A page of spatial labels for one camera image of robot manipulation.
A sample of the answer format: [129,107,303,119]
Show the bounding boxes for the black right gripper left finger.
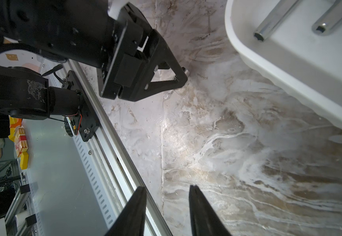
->
[105,186,147,236]

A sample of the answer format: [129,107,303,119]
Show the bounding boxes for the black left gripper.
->
[98,3,188,102]

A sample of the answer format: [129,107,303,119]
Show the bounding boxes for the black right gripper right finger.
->
[189,185,231,236]

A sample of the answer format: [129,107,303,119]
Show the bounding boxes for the short chrome socket cluster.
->
[182,67,190,77]

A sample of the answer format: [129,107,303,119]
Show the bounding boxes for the long chrome socket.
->
[312,0,342,36]
[253,0,299,42]

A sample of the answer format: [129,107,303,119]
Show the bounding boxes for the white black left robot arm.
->
[0,1,188,101]

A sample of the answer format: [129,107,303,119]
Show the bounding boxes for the white plastic storage box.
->
[225,1,342,129]

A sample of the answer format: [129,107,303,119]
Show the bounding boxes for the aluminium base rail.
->
[40,58,173,236]

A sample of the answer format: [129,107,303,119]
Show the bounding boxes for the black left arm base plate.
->
[62,70,100,142]

